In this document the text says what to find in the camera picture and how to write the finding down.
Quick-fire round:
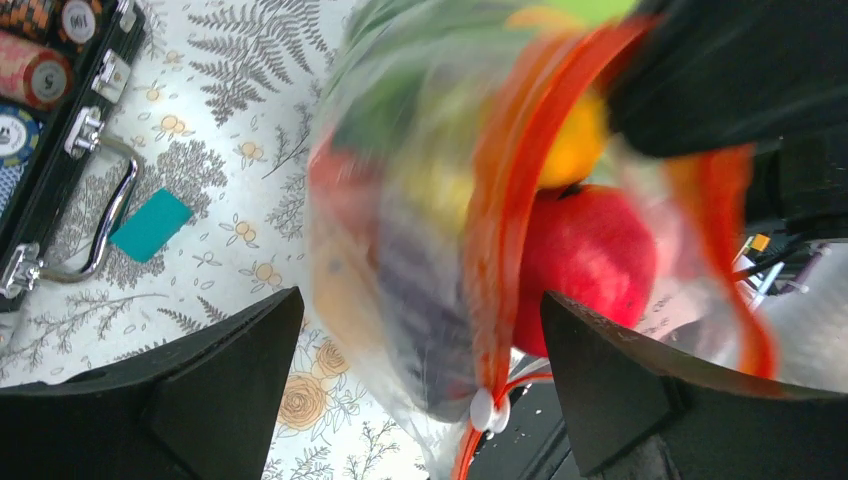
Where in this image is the green plastic tray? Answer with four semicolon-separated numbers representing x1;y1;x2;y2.
545;0;640;25

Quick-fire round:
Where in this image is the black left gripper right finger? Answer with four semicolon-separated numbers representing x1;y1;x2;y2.
540;292;847;479

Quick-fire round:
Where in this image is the yellow toy bell pepper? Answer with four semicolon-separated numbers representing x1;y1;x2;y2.
537;90;609;189

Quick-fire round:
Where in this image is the red toy apple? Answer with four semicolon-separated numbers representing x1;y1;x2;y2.
512;185;658;357

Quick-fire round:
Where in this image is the purple toy eggplant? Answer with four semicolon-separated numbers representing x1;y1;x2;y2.
377;218;478;422

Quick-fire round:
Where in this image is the small teal block by case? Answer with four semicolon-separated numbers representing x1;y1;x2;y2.
110;189;193;263

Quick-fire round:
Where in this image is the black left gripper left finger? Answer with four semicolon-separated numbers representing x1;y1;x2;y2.
1;288;304;479

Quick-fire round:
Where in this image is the black poker chip case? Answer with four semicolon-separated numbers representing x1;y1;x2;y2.
1;1;146;313

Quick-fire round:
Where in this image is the clear zip top bag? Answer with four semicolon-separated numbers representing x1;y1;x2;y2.
307;1;776;479

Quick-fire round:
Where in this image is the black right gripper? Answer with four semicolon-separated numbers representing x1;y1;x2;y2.
608;0;847;242

